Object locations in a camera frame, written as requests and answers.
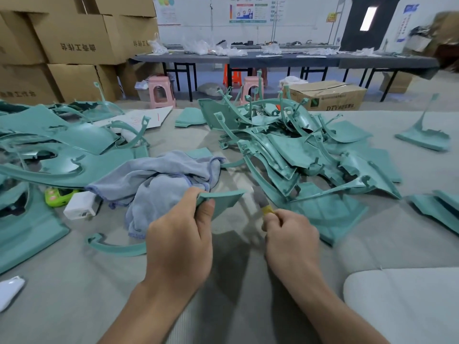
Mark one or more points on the white power adapter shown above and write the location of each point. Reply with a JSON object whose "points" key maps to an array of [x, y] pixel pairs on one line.
{"points": [[81, 205]]}

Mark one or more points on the heap of clear plastic bags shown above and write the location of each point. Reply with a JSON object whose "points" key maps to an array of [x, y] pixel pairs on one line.
{"points": [[197, 49]]}

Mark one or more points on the brown cardboard box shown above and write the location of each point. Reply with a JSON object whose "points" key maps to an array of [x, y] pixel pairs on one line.
{"points": [[328, 96]]}

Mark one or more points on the colourful wall poster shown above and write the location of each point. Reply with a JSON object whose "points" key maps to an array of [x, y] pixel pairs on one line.
{"points": [[249, 13]]}

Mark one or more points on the pink plastic stool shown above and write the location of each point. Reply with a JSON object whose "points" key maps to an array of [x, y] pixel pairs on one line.
{"points": [[161, 93], [252, 89]]}

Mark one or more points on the single green plastic part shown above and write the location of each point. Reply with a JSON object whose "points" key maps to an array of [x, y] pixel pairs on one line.
{"points": [[222, 199]]}

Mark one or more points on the person's left hand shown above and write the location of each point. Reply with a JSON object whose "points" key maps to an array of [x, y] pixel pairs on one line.
{"points": [[179, 247]]}

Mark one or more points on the white paper sheet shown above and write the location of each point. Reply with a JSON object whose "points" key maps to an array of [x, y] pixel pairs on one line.
{"points": [[133, 116]]}

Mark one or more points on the dark door with window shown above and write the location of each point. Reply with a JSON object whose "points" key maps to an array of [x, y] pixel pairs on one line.
{"points": [[369, 25]]}

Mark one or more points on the person's right forearm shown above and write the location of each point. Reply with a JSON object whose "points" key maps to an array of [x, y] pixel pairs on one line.
{"points": [[337, 319]]}

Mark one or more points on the pile of green plastic parts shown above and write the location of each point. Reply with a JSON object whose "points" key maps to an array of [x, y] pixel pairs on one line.
{"points": [[64, 150]]}

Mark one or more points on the long grey work table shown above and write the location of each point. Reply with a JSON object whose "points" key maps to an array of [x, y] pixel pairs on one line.
{"points": [[287, 62]]}

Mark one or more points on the white foam sheet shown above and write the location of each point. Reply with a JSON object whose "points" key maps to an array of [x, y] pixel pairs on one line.
{"points": [[405, 308]]}

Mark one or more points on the orange object under table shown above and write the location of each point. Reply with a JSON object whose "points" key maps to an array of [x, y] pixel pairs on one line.
{"points": [[232, 76]]}

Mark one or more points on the green and yellow gadget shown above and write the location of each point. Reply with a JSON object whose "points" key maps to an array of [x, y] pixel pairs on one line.
{"points": [[59, 197]]}

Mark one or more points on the white oval plastic piece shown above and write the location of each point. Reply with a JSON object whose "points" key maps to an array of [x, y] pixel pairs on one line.
{"points": [[10, 291]]}

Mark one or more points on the grey-blue wiping cloth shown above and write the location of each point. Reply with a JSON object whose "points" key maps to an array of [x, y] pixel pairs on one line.
{"points": [[154, 186]]}

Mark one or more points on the stack of brown cardboard boxes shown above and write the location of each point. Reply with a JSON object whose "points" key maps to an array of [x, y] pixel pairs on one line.
{"points": [[68, 43]]}

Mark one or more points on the person's right hand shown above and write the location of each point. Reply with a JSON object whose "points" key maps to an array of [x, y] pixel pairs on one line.
{"points": [[292, 247]]}

